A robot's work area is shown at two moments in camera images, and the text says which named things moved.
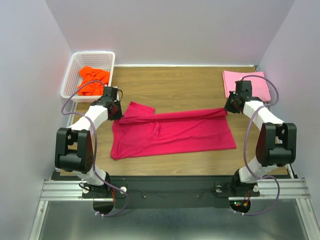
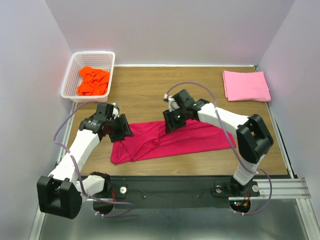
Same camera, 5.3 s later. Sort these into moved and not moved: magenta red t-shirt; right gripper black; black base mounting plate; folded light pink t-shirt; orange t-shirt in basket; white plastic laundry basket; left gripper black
Moved: left gripper black; right gripper black; magenta red t-shirt
Not moved: black base mounting plate; white plastic laundry basket; folded light pink t-shirt; orange t-shirt in basket
